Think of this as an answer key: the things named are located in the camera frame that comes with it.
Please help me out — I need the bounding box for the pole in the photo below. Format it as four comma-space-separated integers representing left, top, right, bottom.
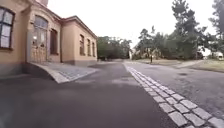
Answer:
149, 53, 154, 65

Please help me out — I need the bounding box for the row of trees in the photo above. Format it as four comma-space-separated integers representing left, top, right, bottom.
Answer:
132, 0, 224, 62

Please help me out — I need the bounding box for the grey cobblestone strip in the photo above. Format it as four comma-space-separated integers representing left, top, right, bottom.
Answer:
123, 62, 224, 128

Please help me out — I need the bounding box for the white building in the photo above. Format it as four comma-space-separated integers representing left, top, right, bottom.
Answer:
211, 50, 224, 61

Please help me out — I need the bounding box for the stone paved ramp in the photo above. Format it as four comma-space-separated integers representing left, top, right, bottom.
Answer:
27, 61, 99, 85

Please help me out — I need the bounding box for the beige building with arched door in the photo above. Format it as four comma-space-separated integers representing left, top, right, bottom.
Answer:
0, 0, 99, 77

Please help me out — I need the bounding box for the grey asphalt road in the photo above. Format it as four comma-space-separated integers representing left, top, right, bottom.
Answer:
123, 59, 224, 120

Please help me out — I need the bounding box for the group of trees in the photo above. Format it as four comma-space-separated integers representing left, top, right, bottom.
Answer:
96, 35, 133, 62

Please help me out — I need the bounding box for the grass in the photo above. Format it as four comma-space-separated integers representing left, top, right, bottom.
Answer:
134, 58, 224, 74

